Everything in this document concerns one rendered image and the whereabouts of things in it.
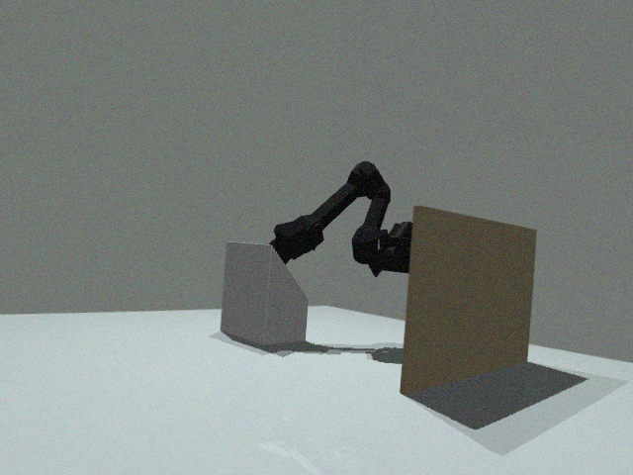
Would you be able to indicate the brown flat board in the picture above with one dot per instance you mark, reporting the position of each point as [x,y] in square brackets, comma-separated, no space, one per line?
[469,298]

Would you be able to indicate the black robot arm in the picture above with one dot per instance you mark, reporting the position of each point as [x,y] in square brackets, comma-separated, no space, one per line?
[295,238]

